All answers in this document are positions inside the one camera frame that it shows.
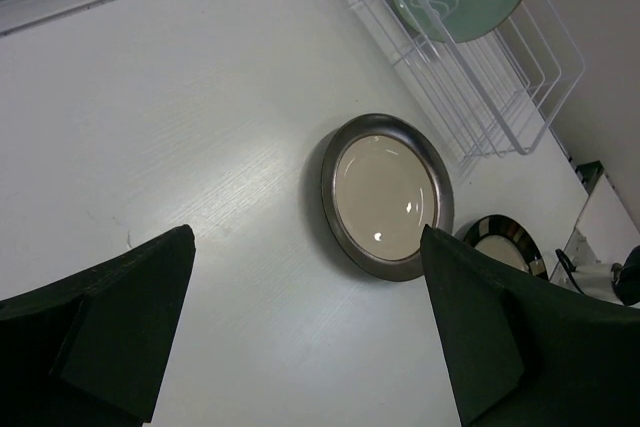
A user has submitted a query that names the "grey rim cream plate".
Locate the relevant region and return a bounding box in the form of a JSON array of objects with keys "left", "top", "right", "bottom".
[{"left": 320, "top": 113, "right": 455, "bottom": 282}]

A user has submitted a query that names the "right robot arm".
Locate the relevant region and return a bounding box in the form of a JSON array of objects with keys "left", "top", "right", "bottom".
[{"left": 555, "top": 246, "right": 639, "bottom": 308}]

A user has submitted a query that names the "white wire dish rack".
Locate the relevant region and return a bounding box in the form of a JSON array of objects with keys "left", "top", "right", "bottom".
[{"left": 347, "top": 0, "right": 585, "bottom": 160}]

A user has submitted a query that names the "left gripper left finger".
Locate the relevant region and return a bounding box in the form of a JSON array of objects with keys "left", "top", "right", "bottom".
[{"left": 1, "top": 225, "right": 195, "bottom": 426}]

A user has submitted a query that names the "white front cover board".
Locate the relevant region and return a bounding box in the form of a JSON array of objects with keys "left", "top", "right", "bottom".
[{"left": 564, "top": 174, "right": 639, "bottom": 266}]

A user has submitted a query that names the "black patterned rim plate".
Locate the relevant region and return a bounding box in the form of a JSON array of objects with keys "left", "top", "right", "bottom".
[{"left": 462, "top": 214, "right": 549, "bottom": 281}]

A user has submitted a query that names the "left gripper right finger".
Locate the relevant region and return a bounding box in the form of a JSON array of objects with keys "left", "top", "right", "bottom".
[{"left": 421, "top": 227, "right": 639, "bottom": 426}]

